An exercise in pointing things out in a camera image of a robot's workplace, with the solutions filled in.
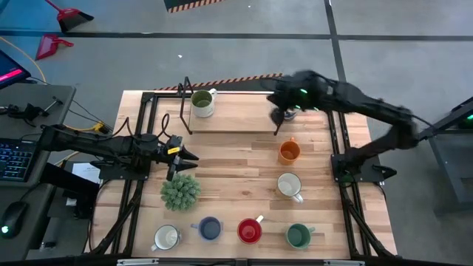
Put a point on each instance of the white paper sheet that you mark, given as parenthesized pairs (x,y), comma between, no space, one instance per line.
(85,173)

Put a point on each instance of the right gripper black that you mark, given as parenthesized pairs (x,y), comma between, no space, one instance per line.
(288,90)

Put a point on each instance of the grey desk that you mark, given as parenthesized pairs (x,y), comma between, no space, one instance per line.
(22,192)

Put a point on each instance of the black aluminium table frame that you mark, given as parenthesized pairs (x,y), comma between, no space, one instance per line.
(166,95)

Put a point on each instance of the green faceted mug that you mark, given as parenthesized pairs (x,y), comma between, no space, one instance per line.
(297,236)

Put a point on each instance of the red and white mug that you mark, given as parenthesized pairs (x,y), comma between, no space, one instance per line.
(249,231)

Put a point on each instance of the computer monitor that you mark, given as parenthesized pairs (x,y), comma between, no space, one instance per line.
(11,70)

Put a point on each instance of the white mug blue abstract strokes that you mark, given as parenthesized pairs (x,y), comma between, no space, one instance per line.
(166,237)

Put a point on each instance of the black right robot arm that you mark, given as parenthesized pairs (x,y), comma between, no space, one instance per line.
(369,107)

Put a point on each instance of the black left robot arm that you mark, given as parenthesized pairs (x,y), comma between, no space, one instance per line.
(92,144)

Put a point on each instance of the white mug with black lettering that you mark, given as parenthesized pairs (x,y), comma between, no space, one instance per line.
(202,105)

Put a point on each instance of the black hand tool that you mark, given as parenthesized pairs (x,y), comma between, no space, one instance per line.
(27,112)

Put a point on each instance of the black computer mouse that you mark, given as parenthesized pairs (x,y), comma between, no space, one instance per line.
(13,219)

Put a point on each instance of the red dustpan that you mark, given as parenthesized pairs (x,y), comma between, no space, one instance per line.
(50,46)

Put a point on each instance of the red hand broom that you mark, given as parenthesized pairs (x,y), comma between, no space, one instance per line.
(70,16)

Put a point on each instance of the black backlit keyboard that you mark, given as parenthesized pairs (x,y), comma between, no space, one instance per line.
(15,159)

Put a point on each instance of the orange mug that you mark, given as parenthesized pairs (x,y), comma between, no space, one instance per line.
(289,152)

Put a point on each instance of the silver metal bracket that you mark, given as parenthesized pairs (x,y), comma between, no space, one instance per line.
(343,263)
(136,262)

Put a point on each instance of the wooden shelf riser black frame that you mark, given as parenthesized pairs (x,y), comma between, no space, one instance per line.
(240,114)

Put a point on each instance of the artificial succulent in patterned pot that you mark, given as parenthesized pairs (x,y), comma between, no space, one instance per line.
(181,192)

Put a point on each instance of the dark grey equipment stand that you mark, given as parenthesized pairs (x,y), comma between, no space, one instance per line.
(454,159)

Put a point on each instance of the lavender faceted mug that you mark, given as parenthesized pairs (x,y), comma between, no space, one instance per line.
(210,229)

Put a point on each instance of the black mat with hazard stripe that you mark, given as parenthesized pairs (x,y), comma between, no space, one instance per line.
(221,82)
(181,3)

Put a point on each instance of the white mug blue floral print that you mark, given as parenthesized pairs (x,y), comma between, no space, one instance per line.
(290,115)

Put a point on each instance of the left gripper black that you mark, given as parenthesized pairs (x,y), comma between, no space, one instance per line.
(170,153)

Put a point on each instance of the black equipment box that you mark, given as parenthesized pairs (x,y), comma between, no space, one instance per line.
(74,188)

